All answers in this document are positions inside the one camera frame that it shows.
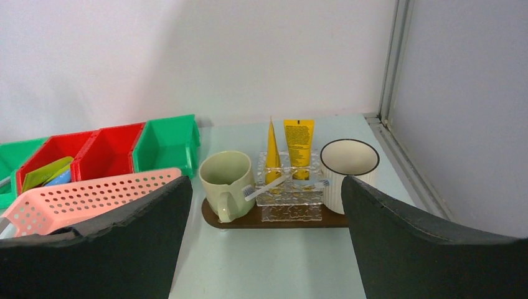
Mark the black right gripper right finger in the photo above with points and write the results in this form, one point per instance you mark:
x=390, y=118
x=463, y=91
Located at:
x=405, y=252

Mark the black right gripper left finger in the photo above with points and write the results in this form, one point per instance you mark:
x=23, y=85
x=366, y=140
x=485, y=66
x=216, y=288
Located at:
x=128, y=252

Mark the white toothbrush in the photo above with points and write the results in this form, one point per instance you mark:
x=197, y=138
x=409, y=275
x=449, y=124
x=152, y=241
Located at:
x=310, y=185

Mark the white mug dark rim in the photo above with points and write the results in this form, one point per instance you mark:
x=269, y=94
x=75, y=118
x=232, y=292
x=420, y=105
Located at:
x=346, y=157

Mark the clear textured toothbrush holder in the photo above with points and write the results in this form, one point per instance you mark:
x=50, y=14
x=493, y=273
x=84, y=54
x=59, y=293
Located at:
x=286, y=203

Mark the light green mug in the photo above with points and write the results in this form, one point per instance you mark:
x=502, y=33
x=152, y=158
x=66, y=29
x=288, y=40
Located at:
x=224, y=175

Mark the grey toothbrush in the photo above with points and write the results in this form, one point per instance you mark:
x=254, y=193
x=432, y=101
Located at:
x=250, y=192

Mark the brown wooden oval tray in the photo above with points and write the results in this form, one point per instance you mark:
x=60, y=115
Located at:
x=252, y=220

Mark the red bin with toothpaste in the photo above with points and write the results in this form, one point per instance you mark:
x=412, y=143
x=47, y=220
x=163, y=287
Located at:
x=54, y=148

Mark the pink perforated basket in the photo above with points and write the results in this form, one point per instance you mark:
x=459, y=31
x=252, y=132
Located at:
x=44, y=210

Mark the red bin with holder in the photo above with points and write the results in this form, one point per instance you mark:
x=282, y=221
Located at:
x=108, y=152

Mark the green bin far right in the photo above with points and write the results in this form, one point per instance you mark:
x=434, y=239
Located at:
x=168, y=142

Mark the green bin with toothbrushes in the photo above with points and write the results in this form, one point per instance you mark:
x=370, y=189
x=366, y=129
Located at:
x=13, y=156

